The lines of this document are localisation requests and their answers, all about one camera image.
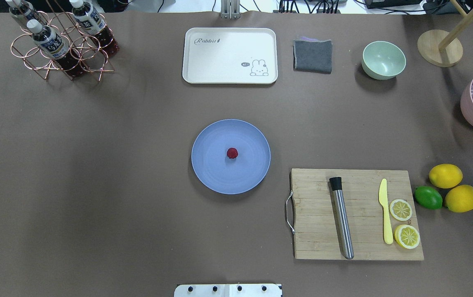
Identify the red strawberry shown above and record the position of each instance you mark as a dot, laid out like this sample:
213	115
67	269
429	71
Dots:
232	153

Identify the blue round plate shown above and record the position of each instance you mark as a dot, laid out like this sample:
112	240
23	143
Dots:
231	176

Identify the cream rabbit tray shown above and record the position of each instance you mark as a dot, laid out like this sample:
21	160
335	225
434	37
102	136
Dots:
230	56

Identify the steel rod black tip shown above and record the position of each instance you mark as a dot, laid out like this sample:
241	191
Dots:
346	243

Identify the wooden cutting board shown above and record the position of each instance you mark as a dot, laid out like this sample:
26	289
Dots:
316	222

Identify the grey folded cloth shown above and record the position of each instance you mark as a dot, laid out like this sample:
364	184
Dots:
313	55

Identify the yellow plastic knife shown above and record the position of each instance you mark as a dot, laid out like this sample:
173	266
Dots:
383	201

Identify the green bowl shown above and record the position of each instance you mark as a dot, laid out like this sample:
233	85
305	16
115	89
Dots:
383	60

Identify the lemon half slice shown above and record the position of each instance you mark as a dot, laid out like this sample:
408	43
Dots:
407	236
400	210

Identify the dark drink bottle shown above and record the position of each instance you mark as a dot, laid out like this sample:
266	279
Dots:
23	11
49	41
91	22

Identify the green lime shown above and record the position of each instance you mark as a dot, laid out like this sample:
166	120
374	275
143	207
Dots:
428	197

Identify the yellow lemon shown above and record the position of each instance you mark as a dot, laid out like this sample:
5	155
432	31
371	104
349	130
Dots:
445	176
460	199

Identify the wooden mug tree stand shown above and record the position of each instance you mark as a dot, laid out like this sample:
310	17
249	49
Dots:
442	48

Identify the white camera mount stand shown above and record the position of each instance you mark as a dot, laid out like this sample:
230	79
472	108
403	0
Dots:
229	290

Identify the copper wire bottle rack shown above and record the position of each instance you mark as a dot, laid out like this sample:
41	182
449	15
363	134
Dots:
73	39

